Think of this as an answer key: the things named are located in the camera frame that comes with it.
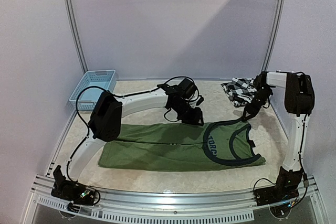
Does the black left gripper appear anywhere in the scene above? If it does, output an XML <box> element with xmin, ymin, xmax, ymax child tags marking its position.
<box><xmin>172</xmin><ymin>101</ymin><xmax>205</xmax><ymax>126</ymax></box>

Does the black white checked shirt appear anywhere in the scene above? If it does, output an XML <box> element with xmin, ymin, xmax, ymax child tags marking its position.
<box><xmin>220</xmin><ymin>78</ymin><xmax>257</xmax><ymax>108</ymax></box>

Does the green garment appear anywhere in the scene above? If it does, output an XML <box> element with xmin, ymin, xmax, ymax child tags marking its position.
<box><xmin>98</xmin><ymin>119</ymin><xmax>266</xmax><ymax>172</ymax></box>

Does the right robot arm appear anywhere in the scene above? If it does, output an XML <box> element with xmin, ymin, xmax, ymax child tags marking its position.
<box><xmin>241</xmin><ymin>71</ymin><xmax>315</xmax><ymax>201</ymax></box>

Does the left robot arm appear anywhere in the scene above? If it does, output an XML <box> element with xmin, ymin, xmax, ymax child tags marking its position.
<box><xmin>53</xmin><ymin>76</ymin><xmax>204</xmax><ymax>200</ymax></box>

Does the light blue plastic basket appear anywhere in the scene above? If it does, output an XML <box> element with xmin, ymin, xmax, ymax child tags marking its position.
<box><xmin>69</xmin><ymin>70</ymin><xmax>116</xmax><ymax>111</ymax></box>

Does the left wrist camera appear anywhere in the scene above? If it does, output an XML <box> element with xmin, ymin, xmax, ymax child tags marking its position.
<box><xmin>195</xmin><ymin>95</ymin><xmax>204</xmax><ymax>106</ymax></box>

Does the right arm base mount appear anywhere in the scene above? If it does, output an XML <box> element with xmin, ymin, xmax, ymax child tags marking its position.
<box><xmin>253</xmin><ymin>178</ymin><xmax>309</xmax><ymax>208</ymax></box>

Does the front aluminium rail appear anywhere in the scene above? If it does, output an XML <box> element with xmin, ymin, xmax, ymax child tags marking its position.
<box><xmin>23</xmin><ymin>175</ymin><xmax>329</xmax><ymax>223</ymax></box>

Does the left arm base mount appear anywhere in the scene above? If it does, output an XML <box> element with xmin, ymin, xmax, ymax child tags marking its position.
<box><xmin>51</xmin><ymin>165</ymin><xmax>101</xmax><ymax>213</ymax></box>

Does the right aluminium wall post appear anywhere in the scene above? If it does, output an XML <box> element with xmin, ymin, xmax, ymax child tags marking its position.
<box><xmin>261</xmin><ymin>0</ymin><xmax>285</xmax><ymax>71</ymax></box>

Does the aluminium wall post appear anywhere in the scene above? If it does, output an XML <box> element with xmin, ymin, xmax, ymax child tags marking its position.
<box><xmin>64</xmin><ymin>0</ymin><xmax>89</xmax><ymax>73</ymax></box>
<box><xmin>261</xmin><ymin>0</ymin><xmax>285</xmax><ymax>71</ymax></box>

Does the left aluminium wall post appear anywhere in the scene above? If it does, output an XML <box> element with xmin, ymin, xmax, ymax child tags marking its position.
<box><xmin>64</xmin><ymin>0</ymin><xmax>89</xmax><ymax>73</ymax></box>

